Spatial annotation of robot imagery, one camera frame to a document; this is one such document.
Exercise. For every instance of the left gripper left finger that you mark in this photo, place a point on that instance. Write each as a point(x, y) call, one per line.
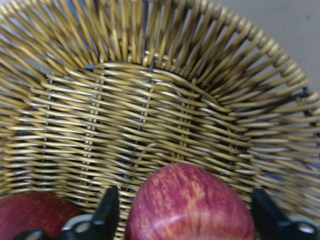
point(101, 225)

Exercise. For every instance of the dark red apple in basket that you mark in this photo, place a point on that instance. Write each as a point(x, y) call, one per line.
point(34, 211)

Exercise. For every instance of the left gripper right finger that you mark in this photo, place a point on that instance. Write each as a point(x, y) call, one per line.
point(271, 222)

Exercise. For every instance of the round wicker basket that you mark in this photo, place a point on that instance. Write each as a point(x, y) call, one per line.
point(102, 93)

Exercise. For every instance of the yellow-red apple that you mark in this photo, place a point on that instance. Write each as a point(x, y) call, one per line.
point(185, 202)

